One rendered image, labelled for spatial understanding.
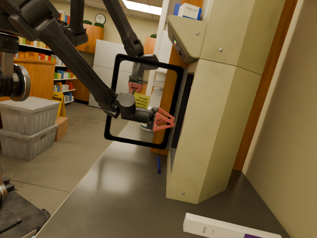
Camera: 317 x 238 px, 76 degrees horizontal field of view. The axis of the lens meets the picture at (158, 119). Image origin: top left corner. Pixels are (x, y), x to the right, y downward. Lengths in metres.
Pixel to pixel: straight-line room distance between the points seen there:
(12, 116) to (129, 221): 2.36
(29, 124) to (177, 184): 2.25
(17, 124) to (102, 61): 3.44
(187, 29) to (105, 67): 5.18
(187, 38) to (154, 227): 0.54
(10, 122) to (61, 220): 2.33
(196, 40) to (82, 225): 0.58
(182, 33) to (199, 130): 0.29
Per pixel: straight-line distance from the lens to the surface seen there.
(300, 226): 0.86
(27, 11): 0.65
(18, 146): 2.92
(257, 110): 1.10
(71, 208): 0.66
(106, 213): 0.65
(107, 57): 5.75
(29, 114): 2.70
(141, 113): 0.76
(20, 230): 1.66
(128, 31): 1.01
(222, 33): 0.65
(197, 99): 0.63
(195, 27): 0.64
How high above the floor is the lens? 1.35
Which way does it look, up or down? 13 degrees down
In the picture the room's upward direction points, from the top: 12 degrees clockwise
